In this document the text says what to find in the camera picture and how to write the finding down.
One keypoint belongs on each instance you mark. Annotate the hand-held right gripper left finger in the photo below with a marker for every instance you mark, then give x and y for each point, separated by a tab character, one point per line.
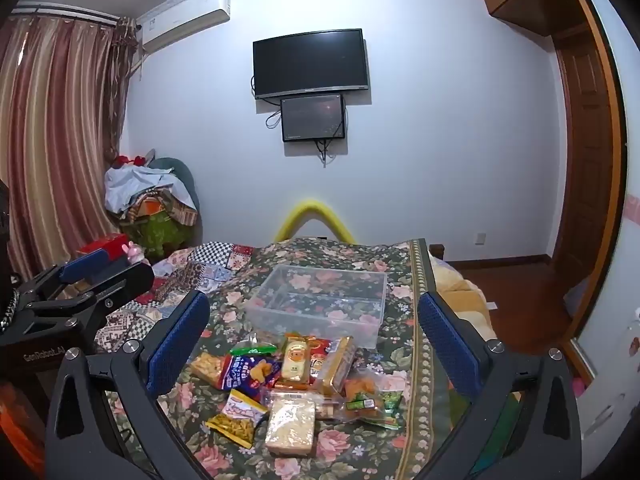
180	345

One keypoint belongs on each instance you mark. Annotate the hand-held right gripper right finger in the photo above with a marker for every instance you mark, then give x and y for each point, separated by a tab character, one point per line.
447	345

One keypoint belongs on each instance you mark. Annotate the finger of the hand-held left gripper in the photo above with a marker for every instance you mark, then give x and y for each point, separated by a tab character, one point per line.
85	266
122	282

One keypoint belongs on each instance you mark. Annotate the clear green-edged cookie packet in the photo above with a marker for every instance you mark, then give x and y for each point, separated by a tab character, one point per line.
205	367

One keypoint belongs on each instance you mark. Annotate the blue and red biscuit packet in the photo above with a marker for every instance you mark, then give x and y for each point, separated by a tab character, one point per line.
250	371

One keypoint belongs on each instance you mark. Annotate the yellow chips packet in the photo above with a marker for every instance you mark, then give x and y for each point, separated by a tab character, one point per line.
235	420

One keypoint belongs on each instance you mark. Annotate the green label orange snack packet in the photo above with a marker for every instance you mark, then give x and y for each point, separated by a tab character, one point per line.
372	400

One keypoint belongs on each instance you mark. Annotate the long gold biscuit packet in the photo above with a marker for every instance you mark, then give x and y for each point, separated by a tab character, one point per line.
336	365

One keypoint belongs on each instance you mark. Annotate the orange label cracker packet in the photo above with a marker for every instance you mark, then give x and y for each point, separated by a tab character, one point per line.
295	360

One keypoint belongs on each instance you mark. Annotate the red noodle snack packet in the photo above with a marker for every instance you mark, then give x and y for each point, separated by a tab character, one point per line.
320	355

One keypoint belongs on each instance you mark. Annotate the clear plastic container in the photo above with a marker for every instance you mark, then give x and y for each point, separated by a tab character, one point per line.
320	305

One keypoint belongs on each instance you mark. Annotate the red box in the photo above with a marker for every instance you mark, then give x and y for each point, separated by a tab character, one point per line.
100	246

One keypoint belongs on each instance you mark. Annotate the pink toy figure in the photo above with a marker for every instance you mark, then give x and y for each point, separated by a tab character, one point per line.
134	254

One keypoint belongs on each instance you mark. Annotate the yellow pillow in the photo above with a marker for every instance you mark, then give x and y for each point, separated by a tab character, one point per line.
465	300

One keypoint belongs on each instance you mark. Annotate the green floral bag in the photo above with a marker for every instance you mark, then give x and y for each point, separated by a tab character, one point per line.
157	235

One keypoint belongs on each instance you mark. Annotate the patchwork quilt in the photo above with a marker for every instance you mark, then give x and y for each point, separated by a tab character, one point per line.
200	270

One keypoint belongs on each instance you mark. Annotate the orange fabric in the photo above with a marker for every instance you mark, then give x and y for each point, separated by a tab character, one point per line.
20	425

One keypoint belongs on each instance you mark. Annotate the pile of clothes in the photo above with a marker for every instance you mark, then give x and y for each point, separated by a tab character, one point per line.
145	185

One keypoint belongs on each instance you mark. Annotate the floral blanket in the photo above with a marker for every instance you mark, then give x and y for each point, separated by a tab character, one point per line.
400	440

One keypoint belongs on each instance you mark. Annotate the small clear cookie packet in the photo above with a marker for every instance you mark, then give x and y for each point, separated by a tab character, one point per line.
329	407

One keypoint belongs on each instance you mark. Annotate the striped brown curtain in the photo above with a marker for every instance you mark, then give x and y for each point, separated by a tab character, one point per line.
55	135

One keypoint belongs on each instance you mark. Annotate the beige cracker packet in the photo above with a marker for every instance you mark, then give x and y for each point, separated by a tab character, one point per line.
291	425

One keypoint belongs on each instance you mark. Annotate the yellow foam tube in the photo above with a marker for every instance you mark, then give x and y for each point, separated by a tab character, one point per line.
310	207

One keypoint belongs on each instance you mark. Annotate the brown wooden door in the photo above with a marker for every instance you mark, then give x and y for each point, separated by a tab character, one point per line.
582	160

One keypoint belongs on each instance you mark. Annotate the curtain rod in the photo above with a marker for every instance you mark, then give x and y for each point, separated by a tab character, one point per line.
70	14

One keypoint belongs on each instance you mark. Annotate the white air conditioner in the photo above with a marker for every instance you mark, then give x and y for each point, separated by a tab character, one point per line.
182	20

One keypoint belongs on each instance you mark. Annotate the white wall outlet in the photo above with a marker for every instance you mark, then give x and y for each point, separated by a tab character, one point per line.
481	238

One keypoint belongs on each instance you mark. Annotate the small black wall monitor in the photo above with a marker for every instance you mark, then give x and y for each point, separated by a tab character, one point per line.
313	117

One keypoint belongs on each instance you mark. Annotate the large black wall television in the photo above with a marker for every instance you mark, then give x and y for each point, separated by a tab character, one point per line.
311	62

